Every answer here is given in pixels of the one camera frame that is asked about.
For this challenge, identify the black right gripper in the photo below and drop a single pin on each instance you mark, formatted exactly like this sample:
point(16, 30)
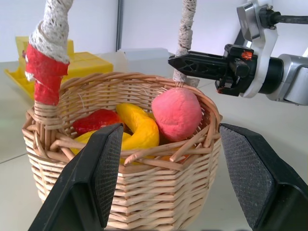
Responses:
point(237, 69)

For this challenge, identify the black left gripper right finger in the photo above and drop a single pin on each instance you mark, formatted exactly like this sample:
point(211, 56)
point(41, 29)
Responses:
point(267, 178)

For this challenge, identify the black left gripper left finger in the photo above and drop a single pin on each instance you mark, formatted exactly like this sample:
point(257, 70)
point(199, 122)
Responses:
point(81, 183)

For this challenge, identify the yellow lemon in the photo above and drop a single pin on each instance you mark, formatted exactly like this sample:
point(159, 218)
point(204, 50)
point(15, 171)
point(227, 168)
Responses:
point(83, 139)

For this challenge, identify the pink peach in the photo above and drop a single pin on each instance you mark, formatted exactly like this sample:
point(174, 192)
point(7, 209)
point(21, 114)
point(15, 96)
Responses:
point(176, 114)

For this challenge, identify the translucent white plastic box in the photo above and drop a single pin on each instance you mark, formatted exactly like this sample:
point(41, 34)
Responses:
point(142, 60)

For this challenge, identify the red pepper toy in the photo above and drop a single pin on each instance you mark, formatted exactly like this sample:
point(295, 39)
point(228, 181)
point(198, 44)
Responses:
point(96, 121)

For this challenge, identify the yellow banana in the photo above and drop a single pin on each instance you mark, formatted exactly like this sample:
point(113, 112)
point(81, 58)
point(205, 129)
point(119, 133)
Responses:
point(142, 125)

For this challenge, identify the grey metal pole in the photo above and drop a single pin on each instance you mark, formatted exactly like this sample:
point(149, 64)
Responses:
point(119, 24)

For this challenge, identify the yellow plastic crate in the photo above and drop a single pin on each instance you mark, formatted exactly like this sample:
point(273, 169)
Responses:
point(89, 61)

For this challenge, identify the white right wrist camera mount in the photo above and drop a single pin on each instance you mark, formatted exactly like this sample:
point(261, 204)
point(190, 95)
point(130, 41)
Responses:
point(261, 45)

